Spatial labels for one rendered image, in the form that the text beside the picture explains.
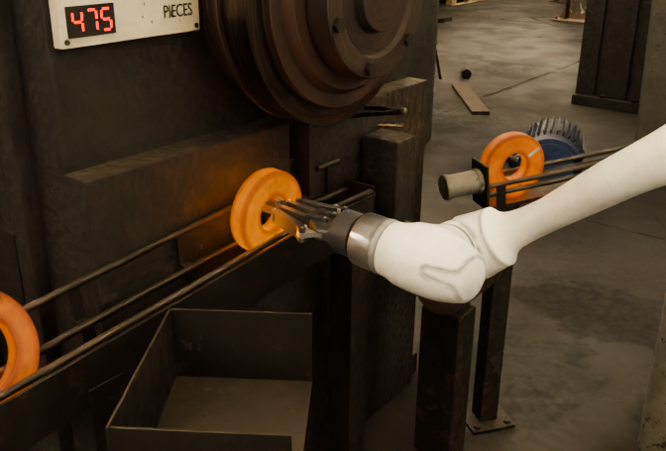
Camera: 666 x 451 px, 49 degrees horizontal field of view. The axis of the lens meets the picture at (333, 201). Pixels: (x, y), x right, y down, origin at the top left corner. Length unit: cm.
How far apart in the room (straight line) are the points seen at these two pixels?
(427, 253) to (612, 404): 123
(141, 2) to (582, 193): 71
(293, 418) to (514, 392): 123
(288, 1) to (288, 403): 61
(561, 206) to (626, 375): 131
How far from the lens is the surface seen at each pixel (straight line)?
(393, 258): 111
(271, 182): 128
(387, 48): 134
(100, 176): 116
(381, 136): 159
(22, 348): 109
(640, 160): 99
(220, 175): 131
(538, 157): 177
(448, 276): 108
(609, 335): 254
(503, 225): 120
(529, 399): 217
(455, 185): 168
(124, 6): 118
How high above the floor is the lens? 124
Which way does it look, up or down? 21 degrees down
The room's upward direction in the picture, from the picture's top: straight up
